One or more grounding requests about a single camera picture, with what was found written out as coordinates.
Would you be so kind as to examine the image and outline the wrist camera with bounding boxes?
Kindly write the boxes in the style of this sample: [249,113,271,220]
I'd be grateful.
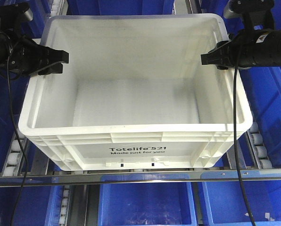
[223,0,275,30]
[0,2,33,31]

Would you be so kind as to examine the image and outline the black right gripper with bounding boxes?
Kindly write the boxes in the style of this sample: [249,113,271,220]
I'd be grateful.
[201,29,281,70]

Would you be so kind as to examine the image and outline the black right camera cable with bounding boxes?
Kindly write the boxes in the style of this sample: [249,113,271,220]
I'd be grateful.
[232,44,256,226]

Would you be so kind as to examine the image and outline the blue bin lower left right shelf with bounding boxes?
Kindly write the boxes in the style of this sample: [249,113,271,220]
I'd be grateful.
[0,186,64,226]

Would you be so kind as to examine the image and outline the blue bin of tote shelf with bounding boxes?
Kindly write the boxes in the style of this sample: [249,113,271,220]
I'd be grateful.
[0,0,52,172]
[199,0,281,169]

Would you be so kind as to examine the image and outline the black left camera cable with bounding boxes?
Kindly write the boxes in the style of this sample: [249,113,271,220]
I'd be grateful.
[6,42,29,226]

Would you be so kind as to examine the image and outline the right shelf front bar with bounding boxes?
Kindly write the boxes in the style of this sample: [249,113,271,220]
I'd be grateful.
[0,168,281,188]

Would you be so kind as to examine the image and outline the white plastic tote bin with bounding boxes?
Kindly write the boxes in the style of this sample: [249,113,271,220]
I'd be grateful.
[18,14,253,171]

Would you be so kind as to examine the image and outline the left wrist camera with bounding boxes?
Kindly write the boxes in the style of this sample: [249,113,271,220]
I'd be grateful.
[0,2,33,31]

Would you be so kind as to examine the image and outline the blue bin shelf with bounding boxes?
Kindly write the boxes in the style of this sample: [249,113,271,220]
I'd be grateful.
[0,186,64,226]
[98,182,197,226]
[198,170,281,226]

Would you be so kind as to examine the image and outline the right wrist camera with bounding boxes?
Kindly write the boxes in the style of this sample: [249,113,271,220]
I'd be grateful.
[223,0,275,30]

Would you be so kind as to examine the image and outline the black camera cable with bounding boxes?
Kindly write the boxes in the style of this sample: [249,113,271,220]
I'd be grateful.
[232,44,256,226]
[6,42,29,226]

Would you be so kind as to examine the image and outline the blue bin lower centre right shelf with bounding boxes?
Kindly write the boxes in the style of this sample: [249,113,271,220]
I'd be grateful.
[98,182,197,226]

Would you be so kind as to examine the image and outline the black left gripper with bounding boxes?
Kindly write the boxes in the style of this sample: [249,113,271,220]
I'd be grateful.
[0,30,69,76]

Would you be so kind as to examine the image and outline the blue bin left of tote right shelf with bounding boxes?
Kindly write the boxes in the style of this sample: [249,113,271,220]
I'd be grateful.
[0,0,52,172]

